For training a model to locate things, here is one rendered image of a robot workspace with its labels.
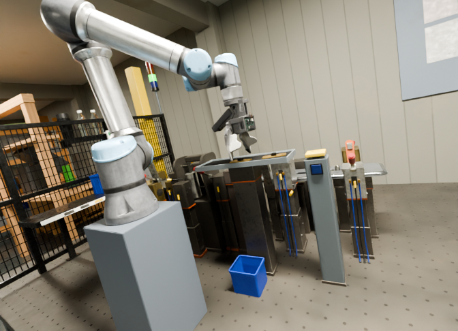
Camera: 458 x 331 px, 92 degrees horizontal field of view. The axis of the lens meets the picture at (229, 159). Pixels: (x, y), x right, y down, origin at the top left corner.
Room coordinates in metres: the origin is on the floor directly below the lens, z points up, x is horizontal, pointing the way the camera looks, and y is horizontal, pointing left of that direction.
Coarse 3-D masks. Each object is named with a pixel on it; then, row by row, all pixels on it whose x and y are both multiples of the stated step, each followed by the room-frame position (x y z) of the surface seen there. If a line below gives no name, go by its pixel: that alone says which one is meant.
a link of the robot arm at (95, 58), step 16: (80, 48) 0.72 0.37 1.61; (96, 48) 0.73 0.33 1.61; (96, 64) 0.74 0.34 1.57; (96, 80) 0.73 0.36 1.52; (112, 80) 0.76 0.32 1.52; (96, 96) 0.74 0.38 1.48; (112, 96) 0.74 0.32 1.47; (112, 112) 0.73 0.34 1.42; (128, 112) 0.77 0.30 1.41; (112, 128) 0.74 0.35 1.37; (128, 128) 0.75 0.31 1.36; (144, 144) 0.76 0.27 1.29
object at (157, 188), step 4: (152, 184) 1.30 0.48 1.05; (156, 184) 1.29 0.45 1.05; (160, 184) 1.32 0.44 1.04; (152, 188) 1.28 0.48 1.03; (156, 188) 1.28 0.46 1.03; (160, 188) 1.31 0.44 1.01; (156, 192) 1.28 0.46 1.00; (160, 192) 1.30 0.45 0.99; (156, 196) 1.27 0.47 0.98; (160, 196) 1.29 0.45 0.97; (164, 196) 1.32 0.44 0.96; (160, 200) 1.29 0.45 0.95; (164, 200) 1.31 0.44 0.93
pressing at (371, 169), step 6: (366, 168) 0.91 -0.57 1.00; (372, 168) 0.89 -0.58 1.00; (378, 168) 0.88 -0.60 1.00; (384, 168) 0.87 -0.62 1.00; (300, 174) 1.03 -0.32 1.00; (336, 174) 0.90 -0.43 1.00; (342, 174) 0.89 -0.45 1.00; (366, 174) 0.84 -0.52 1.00; (372, 174) 0.83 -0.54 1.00; (378, 174) 0.82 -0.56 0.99; (384, 174) 0.82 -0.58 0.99; (300, 180) 0.97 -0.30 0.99; (162, 186) 1.43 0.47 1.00
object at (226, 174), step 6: (228, 174) 0.97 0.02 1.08; (228, 180) 0.98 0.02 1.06; (228, 186) 0.99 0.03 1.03; (228, 192) 0.99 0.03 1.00; (234, 192) 0.97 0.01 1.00; (234, 198) 0.98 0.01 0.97; (234, 204) 0.98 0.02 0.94; (234, 210) 0.98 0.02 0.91; (234, 216) 0.99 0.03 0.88; (234, 222) 0.99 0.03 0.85; (240, 222) 0.98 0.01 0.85; (240, 228) 0.98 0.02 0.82; (240, 234) 0.98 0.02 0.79; (240, 240) 0.99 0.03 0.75; (240, 246) 0.99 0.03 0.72
